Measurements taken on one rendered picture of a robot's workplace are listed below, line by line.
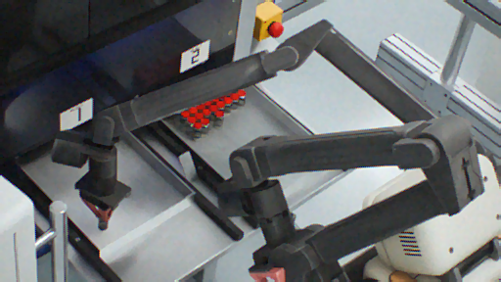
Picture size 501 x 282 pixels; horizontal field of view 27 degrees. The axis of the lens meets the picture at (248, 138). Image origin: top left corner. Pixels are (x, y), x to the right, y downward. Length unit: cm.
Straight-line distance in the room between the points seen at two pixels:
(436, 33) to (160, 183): 222
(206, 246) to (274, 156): 57
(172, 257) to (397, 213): 74
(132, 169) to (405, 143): 100
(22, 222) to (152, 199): 91
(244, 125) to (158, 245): 42
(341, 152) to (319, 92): 232
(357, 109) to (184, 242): 178
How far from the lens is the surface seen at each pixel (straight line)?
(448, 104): 324
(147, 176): 234
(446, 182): 149
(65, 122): 226
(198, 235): 224
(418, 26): 434
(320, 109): 385
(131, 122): 203
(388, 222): 160
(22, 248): 145
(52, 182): 232
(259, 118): 250
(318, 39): 196
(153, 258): 219
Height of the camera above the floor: 261
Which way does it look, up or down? 45 degrees down
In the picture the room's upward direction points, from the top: 9 degrees clockwise
